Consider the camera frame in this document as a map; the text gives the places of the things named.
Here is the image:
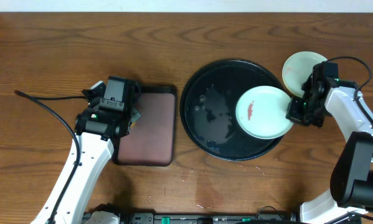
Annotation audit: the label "mint green plate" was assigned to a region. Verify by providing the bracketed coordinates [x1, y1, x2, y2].
[235, 86, 293, 139]
[282, 51, 327, 98]

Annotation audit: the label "green yellow sponge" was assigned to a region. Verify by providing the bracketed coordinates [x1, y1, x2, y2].
[130, 108, 141, 127]

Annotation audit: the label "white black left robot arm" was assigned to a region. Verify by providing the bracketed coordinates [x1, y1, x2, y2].
[33, 77, 142, 223]

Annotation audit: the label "mint green plate top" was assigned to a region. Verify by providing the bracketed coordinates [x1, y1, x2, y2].
[282, 51, 327, 98]

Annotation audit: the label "black rectangular tray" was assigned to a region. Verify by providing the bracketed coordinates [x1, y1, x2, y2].
[112, 85, 177, 167]

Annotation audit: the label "round black tray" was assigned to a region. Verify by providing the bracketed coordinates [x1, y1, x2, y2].
[179, 59, 282, 161]

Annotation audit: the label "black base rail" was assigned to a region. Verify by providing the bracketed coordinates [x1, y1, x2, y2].
[82, 212, 302, 224]

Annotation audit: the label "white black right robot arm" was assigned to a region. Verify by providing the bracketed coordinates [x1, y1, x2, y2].
[286, 59, 373, 223]

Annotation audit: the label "yellow plate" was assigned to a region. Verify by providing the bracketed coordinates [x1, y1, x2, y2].
[283, 79, 294, 95]

